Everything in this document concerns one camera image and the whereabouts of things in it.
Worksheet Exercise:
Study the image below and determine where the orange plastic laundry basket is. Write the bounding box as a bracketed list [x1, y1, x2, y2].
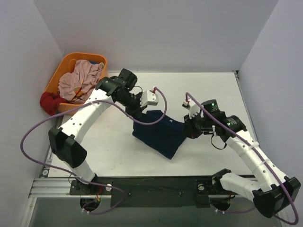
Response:
[44, 52, 107, 114]

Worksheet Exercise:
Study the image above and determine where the red t shirt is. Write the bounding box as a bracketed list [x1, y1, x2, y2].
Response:
[40, 92, 67, 116]

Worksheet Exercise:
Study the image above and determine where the aluminium frame rail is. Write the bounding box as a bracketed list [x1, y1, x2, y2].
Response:
[28, 177, 237, 199]

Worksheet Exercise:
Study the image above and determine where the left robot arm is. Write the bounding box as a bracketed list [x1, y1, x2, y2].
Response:
[49, 69, 156, 195]

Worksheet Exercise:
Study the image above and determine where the navy blue t shirt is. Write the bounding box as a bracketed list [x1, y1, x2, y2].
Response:
[132, 116, 186, 159]

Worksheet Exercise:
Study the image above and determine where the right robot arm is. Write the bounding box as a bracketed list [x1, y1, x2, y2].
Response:
[182, 98, 301, 218]

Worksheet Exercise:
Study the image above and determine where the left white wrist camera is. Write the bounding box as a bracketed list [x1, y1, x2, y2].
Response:
[140, 89, 159, 107]

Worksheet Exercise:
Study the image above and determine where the pink t shirt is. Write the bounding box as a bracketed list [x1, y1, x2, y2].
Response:
[58, 60, 105, 104]

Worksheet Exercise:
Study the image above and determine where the black cable loop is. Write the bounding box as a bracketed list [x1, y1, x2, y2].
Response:
[210, 132, 229, 150]

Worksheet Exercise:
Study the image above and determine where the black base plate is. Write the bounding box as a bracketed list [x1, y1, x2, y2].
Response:
[70, 176, 235, 209]

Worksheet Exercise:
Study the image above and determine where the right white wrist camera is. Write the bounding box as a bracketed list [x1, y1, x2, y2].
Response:
[182, 99, 202, 120]

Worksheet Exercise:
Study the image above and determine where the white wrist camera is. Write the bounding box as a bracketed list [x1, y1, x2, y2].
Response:
[182, 99, 202, 120]
[140, 89, 159, 107]

